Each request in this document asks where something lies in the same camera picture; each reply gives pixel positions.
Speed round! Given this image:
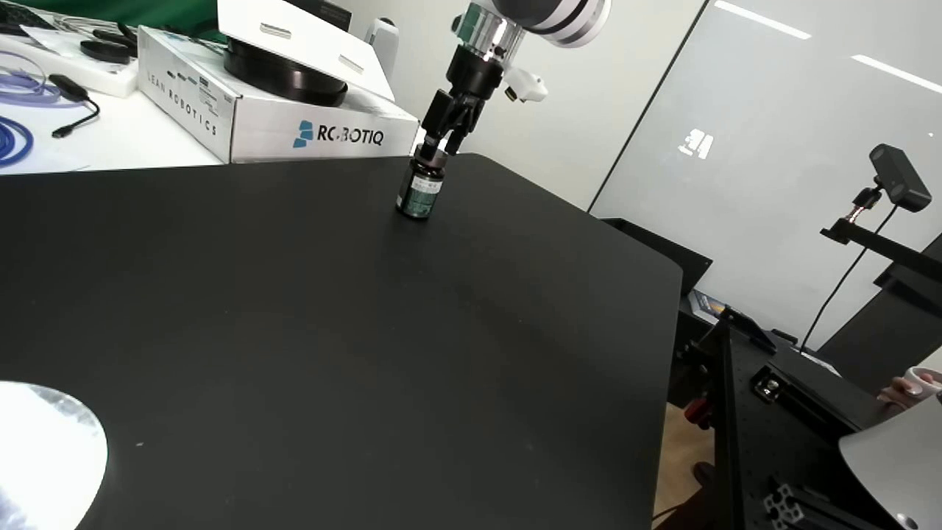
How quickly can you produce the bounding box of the white speaker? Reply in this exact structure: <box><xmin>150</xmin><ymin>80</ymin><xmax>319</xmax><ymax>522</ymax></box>
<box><xmin>369</xmin><ymin>12</ymin><xmax>405</xmax><ymax>74</ymax></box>

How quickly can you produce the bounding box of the black flat panel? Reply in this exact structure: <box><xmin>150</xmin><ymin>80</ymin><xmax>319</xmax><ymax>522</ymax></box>
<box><xmin>600</xmin><ymin>214</ymin><xmax>717</xmax><ymax>296</ymax></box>

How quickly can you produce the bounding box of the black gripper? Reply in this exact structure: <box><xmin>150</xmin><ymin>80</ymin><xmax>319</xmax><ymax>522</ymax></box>
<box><xmin>416</xmin><ymin>45</ymin><xmax>513</xmax><ymax>162</ymax></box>

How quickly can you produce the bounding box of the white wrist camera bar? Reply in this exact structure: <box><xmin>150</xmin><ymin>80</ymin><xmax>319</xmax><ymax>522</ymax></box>
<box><xmin>505</xmin><ymin>68</ymin><xmax>552</xmax><ymax>106</ymax></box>

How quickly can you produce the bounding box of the blue coiled cable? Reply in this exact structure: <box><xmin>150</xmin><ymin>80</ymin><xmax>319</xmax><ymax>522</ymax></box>
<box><xmin>0</xmin><ymin>68</ymin><xmax>66</xmax><ymax>170</ymax></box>

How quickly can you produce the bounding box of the white card sheet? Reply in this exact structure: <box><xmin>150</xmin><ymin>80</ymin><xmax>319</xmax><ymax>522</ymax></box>
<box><xmin>215</xmin><ymin>0</ymin><xmax>396</xmax><ymax>84</ymax></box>

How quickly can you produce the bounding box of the grey curved metal shade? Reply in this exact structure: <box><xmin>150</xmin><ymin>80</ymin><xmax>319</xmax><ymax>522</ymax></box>
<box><xmin>836</xmin><ymin>394</ymin><xmax>942</xmax><ymax>530</ymax></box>

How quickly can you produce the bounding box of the white Robotiq cardboard box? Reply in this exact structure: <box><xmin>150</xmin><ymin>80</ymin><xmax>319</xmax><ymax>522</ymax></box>
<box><xmin>135</xmin><ymin>23</ymin><xmax>422</xmax><ymax>167</ymax></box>

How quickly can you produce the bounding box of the green cloth backdrop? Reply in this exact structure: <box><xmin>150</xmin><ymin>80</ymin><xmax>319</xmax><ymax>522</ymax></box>
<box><xmin>56</xmin><ymin>0</ymin><xmax>224</xmax><ymax>31</ymax></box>

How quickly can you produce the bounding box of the black cable with plug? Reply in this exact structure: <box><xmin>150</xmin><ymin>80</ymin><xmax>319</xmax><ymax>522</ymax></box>
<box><xmin>48</xmin><ymin>71</ymin><xmax>107</xmax><ymax>142</ymax></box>

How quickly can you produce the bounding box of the black aluminium frame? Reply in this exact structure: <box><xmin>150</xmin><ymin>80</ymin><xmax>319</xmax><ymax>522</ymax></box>
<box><xmin>674</xmin><ymin>305</ymin><xmax>909</xmax><ymax>530</ymax></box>

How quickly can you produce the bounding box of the black camera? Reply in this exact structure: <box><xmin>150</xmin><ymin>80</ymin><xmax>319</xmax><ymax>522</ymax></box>
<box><xmin>865</xmin><ymin>142</ymin><xmax>937</xmax><ymax>214</ymax></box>

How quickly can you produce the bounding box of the dark green bottle brown cap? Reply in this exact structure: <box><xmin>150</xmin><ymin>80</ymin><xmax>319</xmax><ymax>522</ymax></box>
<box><xmin>393</xmin><ymin>157</ymin><xmax>449</xmax><ymax>224</ymax></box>

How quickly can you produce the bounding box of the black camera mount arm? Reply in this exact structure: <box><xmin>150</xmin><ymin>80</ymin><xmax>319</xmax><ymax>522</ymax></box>
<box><xmin>821</xmin><ymin>214</ymin><xmax>942</xmax><ymax>317</ymax></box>

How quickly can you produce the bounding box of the black round device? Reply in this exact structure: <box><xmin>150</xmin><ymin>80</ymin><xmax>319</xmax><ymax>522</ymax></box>
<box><xmin>222</xmin><ymin>0</ymin><xmax>354</xmax><ymax>109</ymax></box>

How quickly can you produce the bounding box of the silver round disc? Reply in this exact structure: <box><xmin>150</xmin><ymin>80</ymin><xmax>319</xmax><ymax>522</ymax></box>
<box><xmin>0</xmin><ymin>380</ymin><xmax>112</xmax><ymax>530</ymax></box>

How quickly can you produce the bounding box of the black camera cable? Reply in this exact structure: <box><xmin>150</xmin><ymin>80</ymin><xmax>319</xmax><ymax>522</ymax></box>
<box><xmin>799</xmin><ymin>186</ymin><xmax>902</xmax><ymax>354</ymax></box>

